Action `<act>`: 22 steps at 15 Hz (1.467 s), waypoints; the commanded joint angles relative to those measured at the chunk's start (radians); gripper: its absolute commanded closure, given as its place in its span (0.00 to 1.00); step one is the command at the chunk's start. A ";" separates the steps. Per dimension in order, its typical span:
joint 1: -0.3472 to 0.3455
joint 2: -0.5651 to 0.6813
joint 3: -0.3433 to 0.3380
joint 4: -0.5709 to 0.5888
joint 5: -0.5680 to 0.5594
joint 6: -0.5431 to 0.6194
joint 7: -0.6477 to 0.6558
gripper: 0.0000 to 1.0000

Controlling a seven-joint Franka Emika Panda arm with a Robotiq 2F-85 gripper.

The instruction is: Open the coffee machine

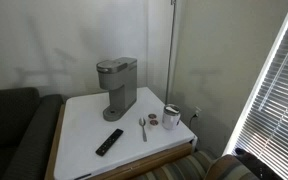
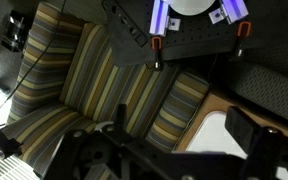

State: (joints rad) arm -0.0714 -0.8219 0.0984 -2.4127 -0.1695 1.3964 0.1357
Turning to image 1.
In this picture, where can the grey coffee machine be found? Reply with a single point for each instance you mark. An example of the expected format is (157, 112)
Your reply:
(119, 78)

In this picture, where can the coffee pod near machine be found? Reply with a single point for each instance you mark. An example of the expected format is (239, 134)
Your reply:
(152, 116)

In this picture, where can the coffee pod near spoon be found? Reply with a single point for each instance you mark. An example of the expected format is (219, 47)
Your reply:
(154, 122)

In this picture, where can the silver metal spoon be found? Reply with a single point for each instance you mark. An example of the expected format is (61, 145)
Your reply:
(142, 123)

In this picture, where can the white insulated mug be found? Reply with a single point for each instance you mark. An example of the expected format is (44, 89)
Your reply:
(171, 116)

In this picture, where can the black remote control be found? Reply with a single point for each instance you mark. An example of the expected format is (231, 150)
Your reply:
(108, 143)

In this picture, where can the wooden side table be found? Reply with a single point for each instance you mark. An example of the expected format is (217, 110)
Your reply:
(125, 171)

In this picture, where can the striped sofa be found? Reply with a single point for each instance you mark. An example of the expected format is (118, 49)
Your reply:
(202, 166)

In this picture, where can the dark grey sofa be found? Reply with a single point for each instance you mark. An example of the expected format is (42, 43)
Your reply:
(27, 126)

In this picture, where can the white window blinds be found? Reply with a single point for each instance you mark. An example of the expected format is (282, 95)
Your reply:
(264, 132)

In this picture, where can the wall outlet with plug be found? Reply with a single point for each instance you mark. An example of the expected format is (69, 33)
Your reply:
(195, 116)

